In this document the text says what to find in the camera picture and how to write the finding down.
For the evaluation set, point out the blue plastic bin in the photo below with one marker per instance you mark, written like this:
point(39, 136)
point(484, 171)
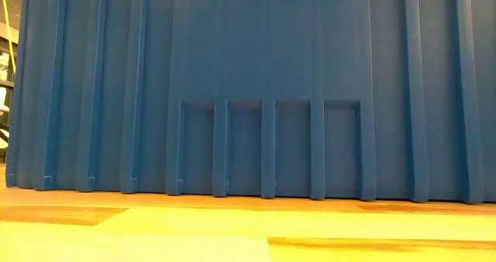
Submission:
point(271, 60)

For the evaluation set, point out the grey shelving rack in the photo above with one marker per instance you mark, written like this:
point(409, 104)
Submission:
point(5, 87)

